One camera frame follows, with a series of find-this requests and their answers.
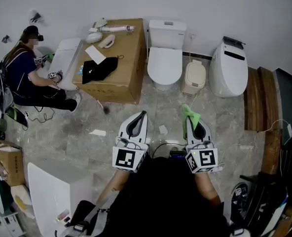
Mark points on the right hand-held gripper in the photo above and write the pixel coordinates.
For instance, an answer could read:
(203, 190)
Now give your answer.
(205, 158)

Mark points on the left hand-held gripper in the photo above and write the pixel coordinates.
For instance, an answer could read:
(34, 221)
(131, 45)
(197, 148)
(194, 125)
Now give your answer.
(126, 158)

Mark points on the green cleaning cloth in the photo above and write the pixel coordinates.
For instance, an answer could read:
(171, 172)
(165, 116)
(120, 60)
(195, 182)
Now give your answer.
(191, 115)

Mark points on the white toilet lid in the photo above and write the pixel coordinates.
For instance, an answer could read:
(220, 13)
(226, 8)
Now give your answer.
(164, 64)

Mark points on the person's right forearm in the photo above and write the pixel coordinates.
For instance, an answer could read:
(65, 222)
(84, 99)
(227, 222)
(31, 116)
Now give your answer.
(207, 186)

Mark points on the person's left forearm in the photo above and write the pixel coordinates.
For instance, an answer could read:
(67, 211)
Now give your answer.
(112, 184)

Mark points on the white smart toilet black panel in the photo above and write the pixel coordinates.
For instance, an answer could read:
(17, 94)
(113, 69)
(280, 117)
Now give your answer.
(226, 75)

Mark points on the toilet brush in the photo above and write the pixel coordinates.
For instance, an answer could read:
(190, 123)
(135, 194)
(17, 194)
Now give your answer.
(147, 46)

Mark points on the white toilet with tank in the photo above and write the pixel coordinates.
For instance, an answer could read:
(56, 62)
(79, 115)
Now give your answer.
(167, 33)

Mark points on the crumpled paper scrap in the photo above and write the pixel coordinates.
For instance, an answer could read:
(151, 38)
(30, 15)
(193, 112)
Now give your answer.
(163, 130)

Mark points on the black belt device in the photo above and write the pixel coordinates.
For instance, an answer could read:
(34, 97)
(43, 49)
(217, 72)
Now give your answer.
(177, 155)

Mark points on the small black floor object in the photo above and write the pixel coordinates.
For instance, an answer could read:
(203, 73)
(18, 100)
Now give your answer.
(106, 110)

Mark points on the white paper tag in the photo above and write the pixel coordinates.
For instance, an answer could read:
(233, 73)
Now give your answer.
(98, 132)

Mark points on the large cardboard box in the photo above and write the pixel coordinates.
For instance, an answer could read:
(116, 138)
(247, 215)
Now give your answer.
(126, 65)

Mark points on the black cloth bag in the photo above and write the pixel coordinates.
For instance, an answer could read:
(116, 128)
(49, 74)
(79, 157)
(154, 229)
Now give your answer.
(99, 69)

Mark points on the brown wooden planks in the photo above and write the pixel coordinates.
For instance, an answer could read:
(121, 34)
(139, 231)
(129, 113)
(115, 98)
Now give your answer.
(262, 100)

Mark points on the person's black clothing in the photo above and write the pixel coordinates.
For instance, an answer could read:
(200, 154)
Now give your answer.
(160, 201)

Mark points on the white paper sheet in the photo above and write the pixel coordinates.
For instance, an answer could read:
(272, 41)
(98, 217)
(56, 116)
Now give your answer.
(95, 54)

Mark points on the foam-wrapped white seat part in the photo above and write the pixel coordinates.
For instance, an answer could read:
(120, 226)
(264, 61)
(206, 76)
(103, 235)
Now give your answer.
(106, 41)

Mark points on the oval white foam bundle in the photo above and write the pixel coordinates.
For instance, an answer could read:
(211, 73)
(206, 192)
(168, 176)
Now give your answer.
(94, 37)

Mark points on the plastic-wrapped white pipe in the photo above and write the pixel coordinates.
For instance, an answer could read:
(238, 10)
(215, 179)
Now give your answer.
(116, 28)

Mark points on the white rectangular block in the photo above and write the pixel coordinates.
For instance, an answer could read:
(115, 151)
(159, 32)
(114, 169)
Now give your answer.
(52, 194)

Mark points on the pale green plastic packet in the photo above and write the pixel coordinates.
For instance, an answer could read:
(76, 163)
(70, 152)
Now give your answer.
(100, 23)

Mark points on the chrome flush button plate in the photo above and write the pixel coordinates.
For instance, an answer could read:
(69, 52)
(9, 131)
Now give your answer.
(168, 23)

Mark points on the small cardboard box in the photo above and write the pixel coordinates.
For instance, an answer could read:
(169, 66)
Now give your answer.
(10, 162)

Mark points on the plastic-wrapped black wall hook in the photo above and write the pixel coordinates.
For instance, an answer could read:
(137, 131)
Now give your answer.
(35, 17)
(6, 39)

